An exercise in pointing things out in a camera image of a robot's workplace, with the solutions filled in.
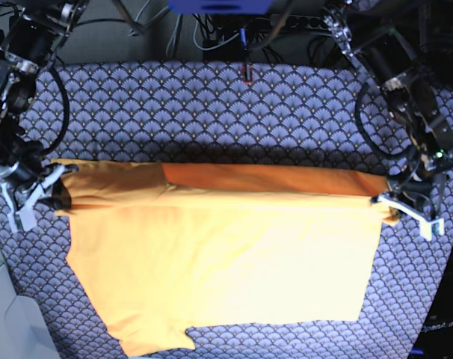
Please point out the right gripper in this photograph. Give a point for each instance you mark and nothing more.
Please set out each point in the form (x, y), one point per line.
(28, 181)

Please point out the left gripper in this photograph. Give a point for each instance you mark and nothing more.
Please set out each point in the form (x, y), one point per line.
(422, 182)

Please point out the yellow T-shirt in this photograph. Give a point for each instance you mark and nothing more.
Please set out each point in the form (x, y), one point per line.
(162, 247)

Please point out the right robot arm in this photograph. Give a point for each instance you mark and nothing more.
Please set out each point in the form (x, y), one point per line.
(30, 48)

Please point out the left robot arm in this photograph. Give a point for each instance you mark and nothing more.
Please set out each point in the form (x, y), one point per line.
(373, 39)

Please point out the blue fan-patterned tablecloth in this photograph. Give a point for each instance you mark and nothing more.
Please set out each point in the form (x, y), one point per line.
(196, 112)

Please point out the white plastic bin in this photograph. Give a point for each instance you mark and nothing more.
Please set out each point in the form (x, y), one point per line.
(23, 331)

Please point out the black OpenArm labelled case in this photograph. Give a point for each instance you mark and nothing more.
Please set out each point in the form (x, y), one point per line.
(435, 339)

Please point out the red black table clamp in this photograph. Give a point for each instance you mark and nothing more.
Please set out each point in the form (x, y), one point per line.
(247, 73)

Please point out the blue box at top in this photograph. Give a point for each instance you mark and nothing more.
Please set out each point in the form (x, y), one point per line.
(220, 6)

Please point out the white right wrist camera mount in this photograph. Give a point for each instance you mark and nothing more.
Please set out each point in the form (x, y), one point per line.
(21, 214)

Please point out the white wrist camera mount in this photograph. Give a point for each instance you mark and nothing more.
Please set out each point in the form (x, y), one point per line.
(428, 228)
(21, 214)

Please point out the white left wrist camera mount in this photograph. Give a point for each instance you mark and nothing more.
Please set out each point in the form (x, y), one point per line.
(428, 228)

